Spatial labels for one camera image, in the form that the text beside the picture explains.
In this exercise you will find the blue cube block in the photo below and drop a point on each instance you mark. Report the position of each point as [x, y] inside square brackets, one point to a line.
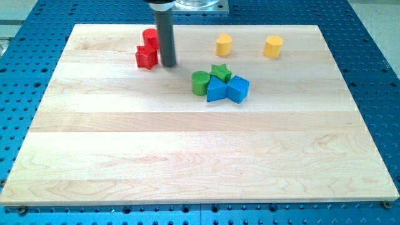
[237, 89]

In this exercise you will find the green cylinder block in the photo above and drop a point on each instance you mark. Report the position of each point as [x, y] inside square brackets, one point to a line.
[199, 82]

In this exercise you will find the green star block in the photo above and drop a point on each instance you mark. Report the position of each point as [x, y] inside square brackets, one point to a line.
[221, 72]

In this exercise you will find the blue triangle block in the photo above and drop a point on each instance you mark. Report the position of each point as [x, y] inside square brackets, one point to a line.
[216, 90]

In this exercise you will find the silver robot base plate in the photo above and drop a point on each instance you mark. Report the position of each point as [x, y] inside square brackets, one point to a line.
[201, 7]

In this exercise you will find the light wooden board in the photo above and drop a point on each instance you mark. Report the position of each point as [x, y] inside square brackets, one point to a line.
[107, 132]

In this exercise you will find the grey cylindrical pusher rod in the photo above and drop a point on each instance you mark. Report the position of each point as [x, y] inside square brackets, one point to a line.
[165, 32]

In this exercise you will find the red star block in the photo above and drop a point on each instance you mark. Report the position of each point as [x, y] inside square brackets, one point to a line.
[146, 57]

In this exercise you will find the black and white rod mount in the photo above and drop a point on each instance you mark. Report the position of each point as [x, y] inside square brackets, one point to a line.
[160, 5]

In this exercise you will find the yellow hexagon block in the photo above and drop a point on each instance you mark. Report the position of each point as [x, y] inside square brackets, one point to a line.
[273, 46]

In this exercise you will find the red round block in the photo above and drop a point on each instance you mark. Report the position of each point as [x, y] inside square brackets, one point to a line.
[150, 38]

